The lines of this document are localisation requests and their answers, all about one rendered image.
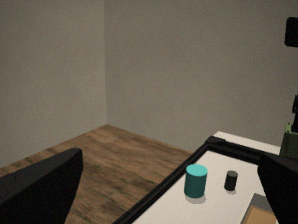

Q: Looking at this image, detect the small black cylinder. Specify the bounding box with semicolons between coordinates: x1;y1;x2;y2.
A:
224;170;238;191

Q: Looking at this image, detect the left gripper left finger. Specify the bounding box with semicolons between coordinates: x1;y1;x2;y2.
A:
0;148;83;224

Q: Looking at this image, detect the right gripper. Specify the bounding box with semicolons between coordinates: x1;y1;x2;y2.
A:
284;17;298;48

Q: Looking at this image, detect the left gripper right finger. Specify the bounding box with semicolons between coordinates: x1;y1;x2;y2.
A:
257;153;298;224

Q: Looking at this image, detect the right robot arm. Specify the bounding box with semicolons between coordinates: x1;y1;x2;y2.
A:
291;95;298;133

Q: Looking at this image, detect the teal cylinder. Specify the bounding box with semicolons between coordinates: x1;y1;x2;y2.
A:
184;164;208;198

